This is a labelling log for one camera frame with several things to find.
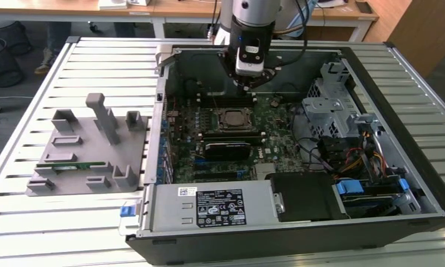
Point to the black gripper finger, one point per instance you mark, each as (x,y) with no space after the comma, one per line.
(228,66)
(268,75)

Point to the thin metal locking lever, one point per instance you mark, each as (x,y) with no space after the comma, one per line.
(214,103)

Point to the silver CPU green board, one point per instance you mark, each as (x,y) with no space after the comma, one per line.
(236,118)

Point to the CPU socket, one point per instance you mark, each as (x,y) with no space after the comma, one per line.
(234,129)

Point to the perforated metal drive cage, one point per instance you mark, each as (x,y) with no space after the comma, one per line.
(326,105)

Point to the green motherboard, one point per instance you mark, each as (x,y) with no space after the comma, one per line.
(281,144)

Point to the black graphics card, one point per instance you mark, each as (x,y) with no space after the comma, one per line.
(225,151)

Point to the blue jeans leg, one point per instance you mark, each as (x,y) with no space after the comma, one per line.
(58,36)
(125,29)

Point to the black phone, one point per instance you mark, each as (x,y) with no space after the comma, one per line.
(364,7)

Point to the white printed box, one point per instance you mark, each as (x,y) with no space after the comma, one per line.
(138,2)

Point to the silver chipset heatsink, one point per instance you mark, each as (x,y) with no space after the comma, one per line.
(266,170)

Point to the black expansion slot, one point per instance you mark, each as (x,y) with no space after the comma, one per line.
(214,175)

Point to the black chair caster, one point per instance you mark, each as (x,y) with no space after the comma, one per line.
(93,27)

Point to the black plastic shroud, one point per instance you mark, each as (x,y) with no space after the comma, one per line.
(304,194)

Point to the wooden cabinet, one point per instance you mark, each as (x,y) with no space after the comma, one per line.
(422,33)

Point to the hard disk in blue carrier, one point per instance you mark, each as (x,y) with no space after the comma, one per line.
(350,188)

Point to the white sneaker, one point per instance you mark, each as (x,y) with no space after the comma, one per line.
(45,62)

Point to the grey parts rack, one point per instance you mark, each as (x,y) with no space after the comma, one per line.
(85,155)

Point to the grey power supply with label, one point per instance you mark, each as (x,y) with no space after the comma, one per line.
(170,205)

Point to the green RAM stick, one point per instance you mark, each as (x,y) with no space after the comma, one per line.
(82,165)

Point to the black mesh waste basket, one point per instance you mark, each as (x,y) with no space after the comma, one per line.
(16,36)
(2,66)

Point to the blue case latch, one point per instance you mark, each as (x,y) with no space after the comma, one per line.
(129,211)

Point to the black open PC case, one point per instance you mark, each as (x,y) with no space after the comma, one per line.
(244,244)

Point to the white wrist camera black mount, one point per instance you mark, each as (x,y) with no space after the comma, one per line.
(249,66)

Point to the wooden desk white frame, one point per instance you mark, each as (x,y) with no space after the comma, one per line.
(58,11)
(341,16)

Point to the silver disk bay bracket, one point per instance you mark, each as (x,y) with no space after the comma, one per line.
(389,147)

